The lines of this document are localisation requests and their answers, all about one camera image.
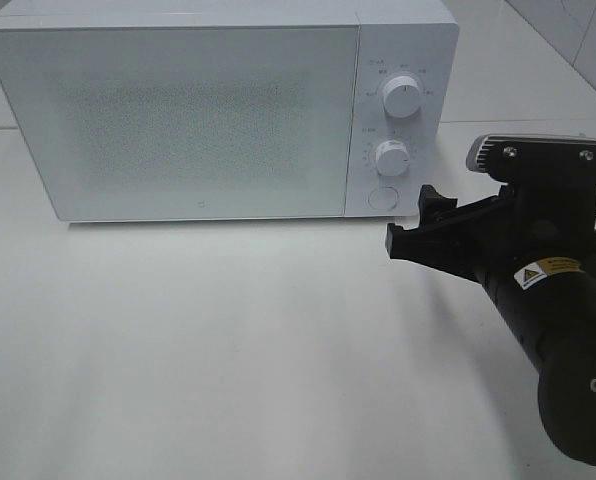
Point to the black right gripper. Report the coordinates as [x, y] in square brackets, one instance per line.
[533, 252]

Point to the round microwave door button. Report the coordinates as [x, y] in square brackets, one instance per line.
[383, 198]

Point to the white microwave door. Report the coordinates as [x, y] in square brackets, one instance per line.
[168, 124]

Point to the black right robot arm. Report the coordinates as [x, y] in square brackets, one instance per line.
[566, 397]

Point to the lower white microwave knob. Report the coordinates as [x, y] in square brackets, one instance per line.
[392, 158]

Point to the white microwave knob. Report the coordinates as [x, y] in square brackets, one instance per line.
[401, 95]
[392, 158]

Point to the upper white microwave knob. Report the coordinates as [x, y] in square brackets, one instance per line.
[401, 95]

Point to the white microwave oven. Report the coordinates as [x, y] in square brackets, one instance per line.
[418, 37]

